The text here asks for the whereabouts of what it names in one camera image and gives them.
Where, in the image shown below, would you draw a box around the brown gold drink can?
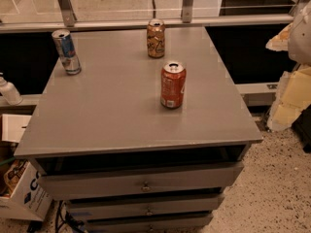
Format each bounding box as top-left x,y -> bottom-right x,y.
147,18 -> 165,58

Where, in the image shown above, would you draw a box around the black floor cables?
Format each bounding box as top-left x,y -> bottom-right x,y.
53,200 -> 87,233

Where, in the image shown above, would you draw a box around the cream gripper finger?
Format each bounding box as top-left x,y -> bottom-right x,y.
267,65 -> 311,131
265,23 -> 293,51

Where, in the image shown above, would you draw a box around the blue silver energy drink can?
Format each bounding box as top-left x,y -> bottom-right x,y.
52,29 -> 82,75

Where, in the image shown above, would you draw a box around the bottom grey drawer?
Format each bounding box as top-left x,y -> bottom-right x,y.
86,213 -> 212,233

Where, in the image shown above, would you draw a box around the grey drawer cabinet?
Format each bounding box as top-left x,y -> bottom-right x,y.
14,26 -> 263,233

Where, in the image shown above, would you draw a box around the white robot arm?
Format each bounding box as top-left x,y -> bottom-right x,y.
265,1 -> 311,131

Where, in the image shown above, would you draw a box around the middle grey drawer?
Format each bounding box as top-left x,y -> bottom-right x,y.
67,193 -> 225,220

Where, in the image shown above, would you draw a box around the white cardboard box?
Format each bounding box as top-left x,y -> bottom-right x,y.
0,160 -> 52,221

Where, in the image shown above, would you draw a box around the white plastic bottle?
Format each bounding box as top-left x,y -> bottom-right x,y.
0,73 -> 22,105

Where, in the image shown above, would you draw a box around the orange soda can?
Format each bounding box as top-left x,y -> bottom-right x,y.
160,61 -> 187,109

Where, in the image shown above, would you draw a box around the metal railing frame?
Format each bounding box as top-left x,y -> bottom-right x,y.
0,0 -> 310,32

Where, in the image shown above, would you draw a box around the top grey drawer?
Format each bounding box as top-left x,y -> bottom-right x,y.
39,162 -> 244,200

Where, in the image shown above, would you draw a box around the grey drawer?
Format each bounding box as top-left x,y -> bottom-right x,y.
39,162 -> 244,200
67,193 -> 225,220
86,213 -> 212,233

